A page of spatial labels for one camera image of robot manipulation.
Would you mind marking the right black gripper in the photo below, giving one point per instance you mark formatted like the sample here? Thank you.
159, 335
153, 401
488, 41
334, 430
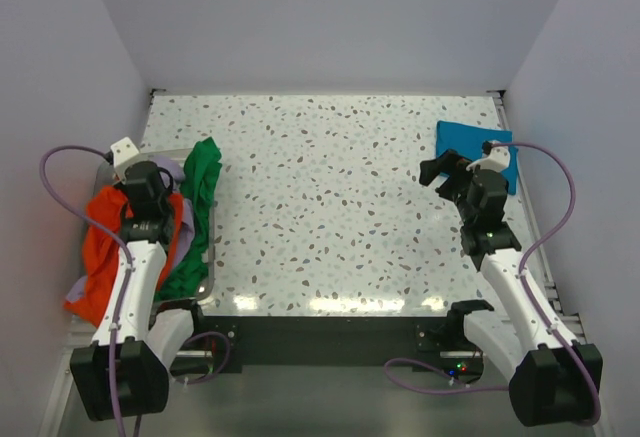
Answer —
449, 163

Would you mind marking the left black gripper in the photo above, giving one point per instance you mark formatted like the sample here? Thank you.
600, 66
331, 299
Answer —
127, 195

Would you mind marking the orange t shirt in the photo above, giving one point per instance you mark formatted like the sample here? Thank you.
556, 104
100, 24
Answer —
101, 253

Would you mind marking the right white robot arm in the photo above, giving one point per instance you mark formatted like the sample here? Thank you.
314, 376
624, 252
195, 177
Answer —
552, 377

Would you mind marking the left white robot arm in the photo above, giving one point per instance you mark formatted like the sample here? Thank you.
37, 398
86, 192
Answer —
125, 370

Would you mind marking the folded blue t shirt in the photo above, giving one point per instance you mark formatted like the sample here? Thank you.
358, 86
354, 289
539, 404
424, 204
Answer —
466, 140

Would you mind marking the lavender t shirt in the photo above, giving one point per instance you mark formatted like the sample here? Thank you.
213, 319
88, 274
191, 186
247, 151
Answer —
186, 228

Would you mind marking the clear plastic bin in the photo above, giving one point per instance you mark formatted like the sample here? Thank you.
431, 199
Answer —
206, 286

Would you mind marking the green t shirt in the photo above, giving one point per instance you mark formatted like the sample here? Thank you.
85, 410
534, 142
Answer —
202, 169

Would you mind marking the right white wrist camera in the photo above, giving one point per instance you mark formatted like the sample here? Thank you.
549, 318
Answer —
496, 157

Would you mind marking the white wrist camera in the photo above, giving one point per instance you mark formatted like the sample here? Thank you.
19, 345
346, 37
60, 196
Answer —
496, 157
122, 155

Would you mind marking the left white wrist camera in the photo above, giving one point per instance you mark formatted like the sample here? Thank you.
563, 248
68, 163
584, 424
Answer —
122, 155

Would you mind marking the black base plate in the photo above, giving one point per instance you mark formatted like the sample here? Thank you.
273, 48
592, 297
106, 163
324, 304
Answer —
327, 341

